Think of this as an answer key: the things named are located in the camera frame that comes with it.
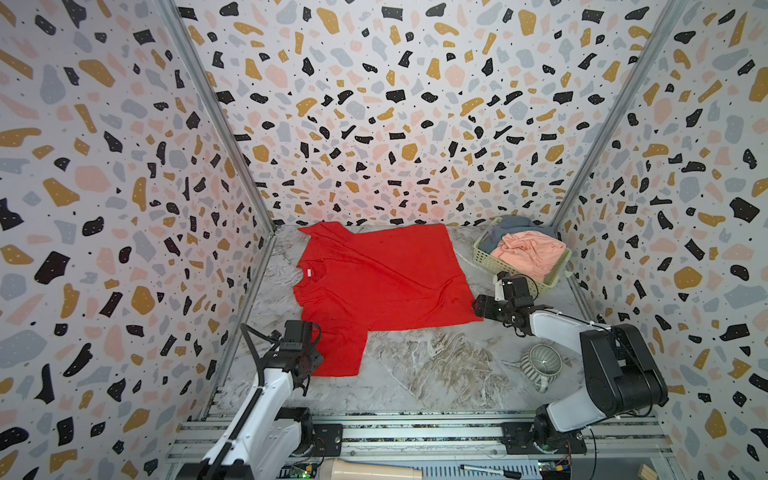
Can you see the right aluminium corner post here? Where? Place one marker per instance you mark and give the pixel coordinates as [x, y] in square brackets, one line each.
[669, 16]

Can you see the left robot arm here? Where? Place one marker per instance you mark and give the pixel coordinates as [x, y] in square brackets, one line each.
[265, 434]

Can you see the red t shirt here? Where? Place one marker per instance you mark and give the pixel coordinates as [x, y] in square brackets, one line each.
[398, 279]

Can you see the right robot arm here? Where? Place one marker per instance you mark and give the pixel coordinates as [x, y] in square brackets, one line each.
[620, 374]

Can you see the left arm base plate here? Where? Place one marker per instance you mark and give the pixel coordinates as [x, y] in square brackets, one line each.
[324, 440]

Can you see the grey-blue t shirt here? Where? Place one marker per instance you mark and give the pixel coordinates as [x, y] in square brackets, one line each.
[510, 225]

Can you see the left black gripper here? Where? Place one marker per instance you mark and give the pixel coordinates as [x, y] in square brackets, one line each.
[313, 355]

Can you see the pink t shirt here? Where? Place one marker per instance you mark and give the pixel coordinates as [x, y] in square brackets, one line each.
[530, 252]

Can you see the small wooden block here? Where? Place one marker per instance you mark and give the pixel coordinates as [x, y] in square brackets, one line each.
[646, 472]

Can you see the beige cylinder roll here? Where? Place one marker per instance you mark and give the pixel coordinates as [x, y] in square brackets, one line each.
[337, 469]

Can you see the aluminium corner post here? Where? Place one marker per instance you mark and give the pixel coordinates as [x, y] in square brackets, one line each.
[168, 11]
[669, 16]

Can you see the pale green plastic basket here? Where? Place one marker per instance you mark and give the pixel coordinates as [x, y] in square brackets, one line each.
[495, 266]

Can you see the aluminium rail frame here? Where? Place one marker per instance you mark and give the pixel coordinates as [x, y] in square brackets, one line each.
[438, 443]

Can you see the green circuit board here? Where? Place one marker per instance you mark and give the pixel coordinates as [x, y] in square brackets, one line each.
[299, 471]

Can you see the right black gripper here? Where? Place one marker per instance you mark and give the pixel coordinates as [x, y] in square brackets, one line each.
[486, 306]

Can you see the left aluminium corner post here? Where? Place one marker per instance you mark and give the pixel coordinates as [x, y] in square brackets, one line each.
[168, 11]

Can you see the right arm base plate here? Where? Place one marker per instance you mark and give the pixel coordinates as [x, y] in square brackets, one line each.
[529, 438]

